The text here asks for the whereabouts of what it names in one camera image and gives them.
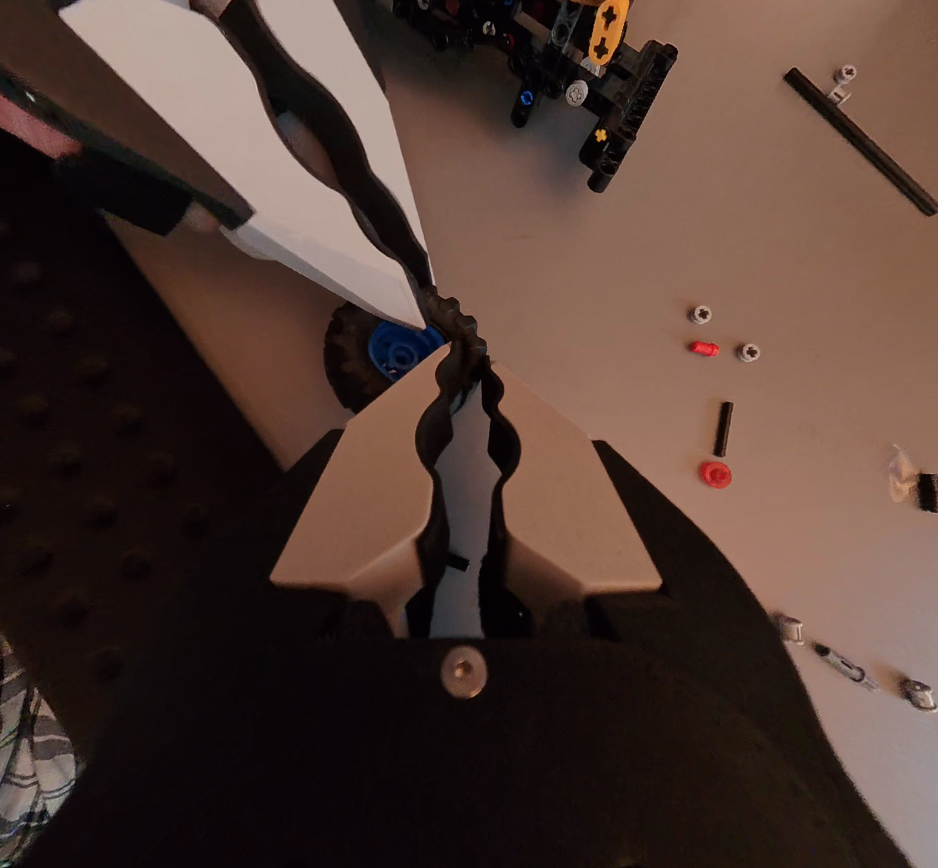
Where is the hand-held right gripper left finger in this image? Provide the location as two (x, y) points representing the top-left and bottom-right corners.
(271, 344), (451, 623)

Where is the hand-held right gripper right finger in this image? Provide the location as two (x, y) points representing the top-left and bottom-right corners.
(480, 361), (662, 638)

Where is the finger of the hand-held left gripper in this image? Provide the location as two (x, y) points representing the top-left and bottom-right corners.
(57, 0), (429, 332)
(218, 0), (438, 301)

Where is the black rubber toy tyre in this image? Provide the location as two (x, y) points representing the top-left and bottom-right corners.
(324, 285), (490, 415)

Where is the person's left hand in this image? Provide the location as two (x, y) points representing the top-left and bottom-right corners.
(0, 95), (83, 160)

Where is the black studded mat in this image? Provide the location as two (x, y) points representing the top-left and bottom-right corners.
(0, 128), (353, 737)

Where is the dark grey toy pin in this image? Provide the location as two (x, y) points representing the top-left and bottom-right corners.
(811, 642), (879, 692)

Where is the clear plastic scrap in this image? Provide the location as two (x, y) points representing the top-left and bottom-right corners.
(887, 445), (918, 504)

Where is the plaid shirt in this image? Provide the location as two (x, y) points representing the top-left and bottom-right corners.
(0, 634), (82, 862)

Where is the long black toy axle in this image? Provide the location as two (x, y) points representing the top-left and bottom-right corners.
(783, 67), (938, 217)

